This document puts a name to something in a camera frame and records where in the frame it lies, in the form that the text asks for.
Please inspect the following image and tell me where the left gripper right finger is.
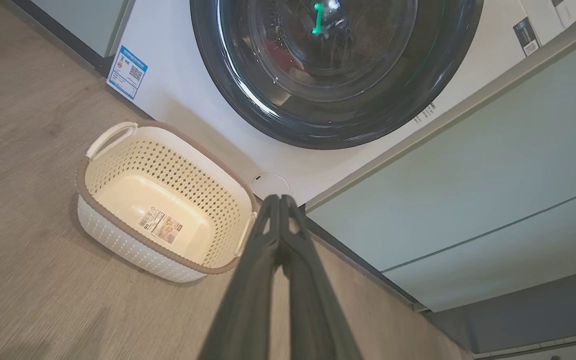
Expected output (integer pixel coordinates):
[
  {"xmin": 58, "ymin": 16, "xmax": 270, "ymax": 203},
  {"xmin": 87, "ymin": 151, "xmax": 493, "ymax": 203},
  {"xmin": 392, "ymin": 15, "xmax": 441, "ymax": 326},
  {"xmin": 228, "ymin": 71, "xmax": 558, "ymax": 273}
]
[{"xmin": 279, "ymin": 195, "xmax": 364, "ymax": 360}]

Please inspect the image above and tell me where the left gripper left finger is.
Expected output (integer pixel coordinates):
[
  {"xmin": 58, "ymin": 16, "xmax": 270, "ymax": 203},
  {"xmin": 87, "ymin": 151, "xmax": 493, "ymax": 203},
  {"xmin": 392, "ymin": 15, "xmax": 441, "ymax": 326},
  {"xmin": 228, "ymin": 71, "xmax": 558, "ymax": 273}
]
[{"xmin": 198, "ymin": 195, "xmax": 284, "ymax": 360}]

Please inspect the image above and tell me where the washing machine door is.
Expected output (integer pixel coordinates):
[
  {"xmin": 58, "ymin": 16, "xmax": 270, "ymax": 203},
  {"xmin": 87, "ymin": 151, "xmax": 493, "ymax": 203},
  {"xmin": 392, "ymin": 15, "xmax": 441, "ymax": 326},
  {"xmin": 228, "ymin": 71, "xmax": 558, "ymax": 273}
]
[{"xmin": 190, "ymin": 0, "xmax": 484, "ymax": 150}]

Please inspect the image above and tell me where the teal cabinet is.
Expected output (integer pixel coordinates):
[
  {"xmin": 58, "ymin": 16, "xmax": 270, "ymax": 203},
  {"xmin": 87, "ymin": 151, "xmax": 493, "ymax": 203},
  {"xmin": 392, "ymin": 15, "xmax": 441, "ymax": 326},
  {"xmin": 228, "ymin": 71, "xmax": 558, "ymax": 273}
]
[{"xmin": 305, "ymin": 30, "xmax": 576, "ymax": 313}]

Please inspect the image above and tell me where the white front-load washing machine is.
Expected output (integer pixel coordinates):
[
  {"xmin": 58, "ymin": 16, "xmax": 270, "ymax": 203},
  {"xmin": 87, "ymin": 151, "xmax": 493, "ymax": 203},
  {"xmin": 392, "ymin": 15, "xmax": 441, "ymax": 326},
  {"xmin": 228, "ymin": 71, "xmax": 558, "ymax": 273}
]
[{"xmin": 105, "ymin": 0, "xmax": 576, "ymax": 206}]

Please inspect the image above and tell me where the barcode label in basket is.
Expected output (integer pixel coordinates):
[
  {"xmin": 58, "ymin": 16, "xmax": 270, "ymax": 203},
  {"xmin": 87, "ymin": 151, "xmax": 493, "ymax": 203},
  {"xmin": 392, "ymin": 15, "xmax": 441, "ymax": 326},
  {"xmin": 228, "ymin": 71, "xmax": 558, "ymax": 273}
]
[{"xmin": 138, "ymin": 206, "xmax": 182, "ymax": 244}]

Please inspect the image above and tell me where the round white filter cover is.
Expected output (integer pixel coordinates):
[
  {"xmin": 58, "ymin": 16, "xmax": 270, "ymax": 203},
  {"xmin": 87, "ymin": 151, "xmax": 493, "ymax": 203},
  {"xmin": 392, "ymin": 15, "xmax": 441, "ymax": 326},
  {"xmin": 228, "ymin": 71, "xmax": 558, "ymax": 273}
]
[{"xmin": 252, "ymin": 172, "xmax": 291, "ymax": 200}]

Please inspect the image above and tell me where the white perforated laundry basket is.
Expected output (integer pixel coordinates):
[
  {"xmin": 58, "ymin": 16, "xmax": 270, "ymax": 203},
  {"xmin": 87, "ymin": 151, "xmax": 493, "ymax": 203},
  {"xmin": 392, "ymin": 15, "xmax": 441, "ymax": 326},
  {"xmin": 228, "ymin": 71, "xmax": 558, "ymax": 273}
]
[{"xmin": 75, "ymin": 120, "xmax": 259, "ymax": 284}]

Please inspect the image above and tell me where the small printed text label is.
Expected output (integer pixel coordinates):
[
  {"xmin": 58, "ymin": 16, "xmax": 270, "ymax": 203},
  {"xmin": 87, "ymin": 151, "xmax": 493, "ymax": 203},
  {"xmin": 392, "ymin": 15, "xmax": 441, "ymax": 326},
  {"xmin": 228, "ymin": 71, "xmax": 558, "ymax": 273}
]
[{"xmin": 413, "ymin": 101, "xmax": 439, "ymax": 124}]

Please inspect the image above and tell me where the blue energy label sticker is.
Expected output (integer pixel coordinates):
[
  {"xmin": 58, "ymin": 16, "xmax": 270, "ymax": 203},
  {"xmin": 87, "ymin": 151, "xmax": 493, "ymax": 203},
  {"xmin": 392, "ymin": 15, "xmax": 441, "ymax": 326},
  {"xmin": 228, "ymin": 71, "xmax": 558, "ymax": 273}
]
[{"xmin": 106, "ymin": 45, "xmax": 149, "ymax": 101}]

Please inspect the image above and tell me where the pale green cabinet dark plinth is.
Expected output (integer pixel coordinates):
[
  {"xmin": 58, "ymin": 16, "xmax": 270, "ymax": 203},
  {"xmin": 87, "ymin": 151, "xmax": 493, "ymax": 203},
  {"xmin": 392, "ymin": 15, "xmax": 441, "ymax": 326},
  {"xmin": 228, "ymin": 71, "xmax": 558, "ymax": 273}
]
[{"xmin": 10, "ymin": 0, "xmax": 136, "ymax": 77}]

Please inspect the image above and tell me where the dark QR code sticker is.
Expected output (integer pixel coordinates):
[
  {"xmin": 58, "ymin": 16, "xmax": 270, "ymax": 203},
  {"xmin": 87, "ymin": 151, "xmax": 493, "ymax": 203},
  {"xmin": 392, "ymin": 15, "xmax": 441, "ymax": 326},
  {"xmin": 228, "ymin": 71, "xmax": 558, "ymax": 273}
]
[{"xmin": 513, "ymin": 17, "xmax": 542, "ymax": 57}]

